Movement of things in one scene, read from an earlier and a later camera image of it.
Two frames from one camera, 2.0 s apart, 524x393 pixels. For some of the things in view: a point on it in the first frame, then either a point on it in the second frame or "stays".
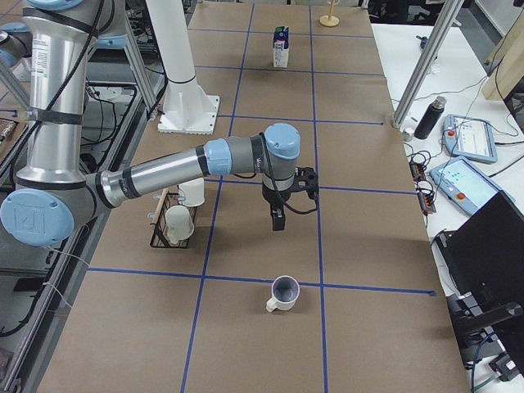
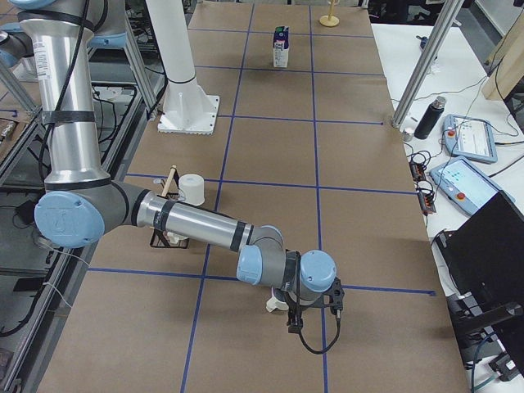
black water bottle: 431,118 stays
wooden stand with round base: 330,20 stays
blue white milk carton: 281,45 stays
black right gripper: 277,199 to 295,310
